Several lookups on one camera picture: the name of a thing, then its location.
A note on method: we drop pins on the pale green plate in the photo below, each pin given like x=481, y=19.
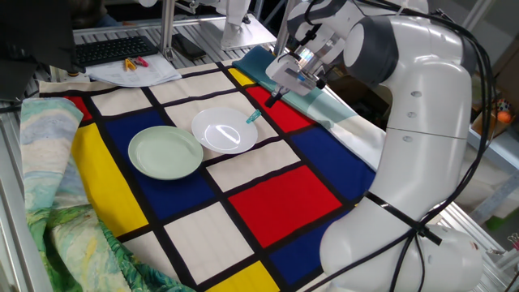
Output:
x=165, y=153

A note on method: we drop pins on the green painting print cloth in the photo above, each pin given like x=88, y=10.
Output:
x=73, y=243

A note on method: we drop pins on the pink plastic clamp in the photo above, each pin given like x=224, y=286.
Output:
x=142, y=61

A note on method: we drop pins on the black keyboard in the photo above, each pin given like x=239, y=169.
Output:
x=115, y=49

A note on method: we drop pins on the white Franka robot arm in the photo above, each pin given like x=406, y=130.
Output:
x=425, y=101

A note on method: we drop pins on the aluminium upright post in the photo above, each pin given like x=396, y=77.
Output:
x=167, y=28

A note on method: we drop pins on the aluminium horizontal rail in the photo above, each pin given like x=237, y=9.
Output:
x=121, y=26

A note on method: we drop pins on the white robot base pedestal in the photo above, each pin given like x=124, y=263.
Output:
x=239, y=36

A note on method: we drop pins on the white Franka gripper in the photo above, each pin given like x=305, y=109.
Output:
x=290, y=73

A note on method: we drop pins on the teal and white cloth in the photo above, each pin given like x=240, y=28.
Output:
x=348, y=130

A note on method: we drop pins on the colour block grid tablecloth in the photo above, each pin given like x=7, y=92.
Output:
x=280, y=203

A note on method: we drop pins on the teal plastic clamp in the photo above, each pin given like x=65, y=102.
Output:
x=254, y=116

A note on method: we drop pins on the black phone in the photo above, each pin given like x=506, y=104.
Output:
x=188, y=46

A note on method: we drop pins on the white paper stack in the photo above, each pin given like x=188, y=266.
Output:
x=154, y=75

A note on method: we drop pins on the white plate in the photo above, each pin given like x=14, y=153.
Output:
x=225, y=130

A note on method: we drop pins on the yellow plastic clamp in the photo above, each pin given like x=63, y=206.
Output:
x=129, y=65

